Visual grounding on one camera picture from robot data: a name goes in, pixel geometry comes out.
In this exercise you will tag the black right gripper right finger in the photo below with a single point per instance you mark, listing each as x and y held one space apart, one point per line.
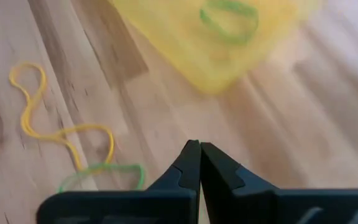
291 208

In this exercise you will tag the green rubber band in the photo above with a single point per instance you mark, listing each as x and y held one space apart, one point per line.
228 39
123 166

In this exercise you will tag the yellow translucent plastic bin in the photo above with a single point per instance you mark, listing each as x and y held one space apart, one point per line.
172 37

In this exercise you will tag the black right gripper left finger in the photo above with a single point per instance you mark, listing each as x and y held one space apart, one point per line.
120 208

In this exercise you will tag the yellow rubber band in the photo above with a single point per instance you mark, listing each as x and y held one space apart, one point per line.
25 123

